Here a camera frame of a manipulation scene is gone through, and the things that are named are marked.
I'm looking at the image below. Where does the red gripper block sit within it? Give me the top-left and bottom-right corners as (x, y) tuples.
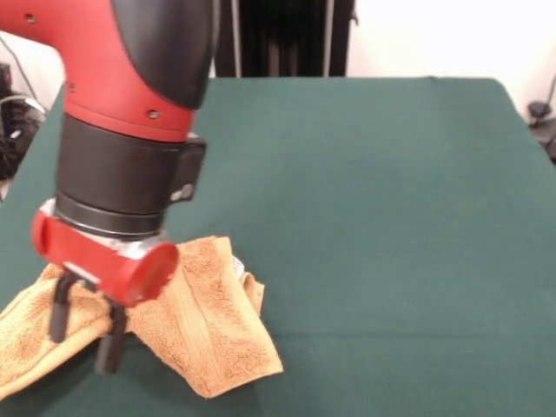
(30, 202), (180, 375)

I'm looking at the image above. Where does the tan terry towel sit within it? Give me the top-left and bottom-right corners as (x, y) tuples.
(0, 235), (285, 399)

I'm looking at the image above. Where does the black equipment pile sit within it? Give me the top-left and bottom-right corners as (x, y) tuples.
(0, 63), (48, 182)

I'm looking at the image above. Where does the dark green table cloth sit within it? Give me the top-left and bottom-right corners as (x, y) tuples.
(0, 76), (556, 417)

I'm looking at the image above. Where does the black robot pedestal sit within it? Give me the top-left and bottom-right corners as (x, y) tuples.
(210, 0), (360, 79)

